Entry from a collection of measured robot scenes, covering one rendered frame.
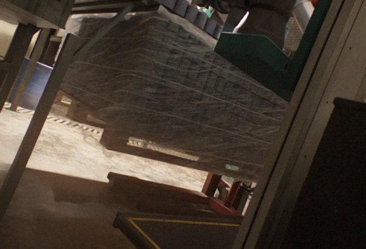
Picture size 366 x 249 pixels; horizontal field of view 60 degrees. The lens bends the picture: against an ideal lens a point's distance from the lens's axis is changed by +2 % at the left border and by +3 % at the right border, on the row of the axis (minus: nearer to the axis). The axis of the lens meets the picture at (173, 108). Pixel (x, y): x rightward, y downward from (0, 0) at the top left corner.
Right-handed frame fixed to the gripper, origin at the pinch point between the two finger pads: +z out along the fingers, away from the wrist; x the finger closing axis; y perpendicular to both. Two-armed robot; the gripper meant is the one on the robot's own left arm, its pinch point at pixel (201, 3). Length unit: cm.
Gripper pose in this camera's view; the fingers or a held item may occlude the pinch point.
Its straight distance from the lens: 143.4
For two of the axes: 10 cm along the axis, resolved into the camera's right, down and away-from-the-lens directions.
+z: -5.6, -2.2, 8.0
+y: -3.5, 9.4, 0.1
